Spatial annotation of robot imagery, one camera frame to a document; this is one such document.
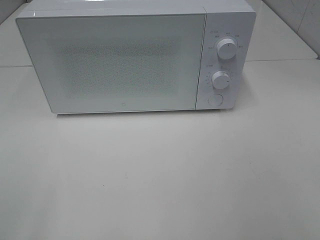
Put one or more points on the upper white power knob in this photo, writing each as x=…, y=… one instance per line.
x=226, y=48

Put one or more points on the white microwave door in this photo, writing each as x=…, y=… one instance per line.
x=116, y=63

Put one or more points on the white microwave oven body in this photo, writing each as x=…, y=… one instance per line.
x=223, y=18

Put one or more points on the round white door button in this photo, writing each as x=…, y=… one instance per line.
x=215, y=100

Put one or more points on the white timer knob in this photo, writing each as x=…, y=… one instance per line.
x=220, y=80

